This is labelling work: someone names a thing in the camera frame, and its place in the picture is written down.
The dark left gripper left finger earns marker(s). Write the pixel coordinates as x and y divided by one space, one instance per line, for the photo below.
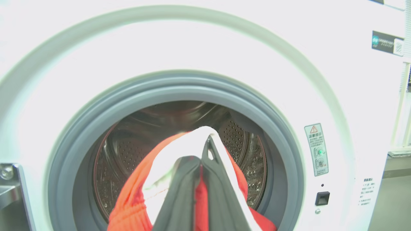
179 199

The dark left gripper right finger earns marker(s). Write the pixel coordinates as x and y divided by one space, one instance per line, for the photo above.
221 199

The small black text sticker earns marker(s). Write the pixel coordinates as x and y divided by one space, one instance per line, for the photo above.
367 189

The perforated steel drum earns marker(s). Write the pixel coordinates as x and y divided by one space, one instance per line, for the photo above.
128 150

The grey rubber door gasket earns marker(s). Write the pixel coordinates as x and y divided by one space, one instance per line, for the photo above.
160 93

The white washing machine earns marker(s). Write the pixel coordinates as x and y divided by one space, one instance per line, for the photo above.
192 41

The dark brand badge sticker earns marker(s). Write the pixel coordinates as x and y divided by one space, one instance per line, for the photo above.
383 42

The black door lock latch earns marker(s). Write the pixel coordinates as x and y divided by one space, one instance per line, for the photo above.
322 199

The red and white garment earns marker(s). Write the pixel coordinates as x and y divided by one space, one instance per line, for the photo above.
135 205

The metal door hinge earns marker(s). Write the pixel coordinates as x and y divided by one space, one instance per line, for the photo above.
9 192

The grey warning label sticker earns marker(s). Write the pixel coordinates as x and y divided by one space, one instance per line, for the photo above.
316 150

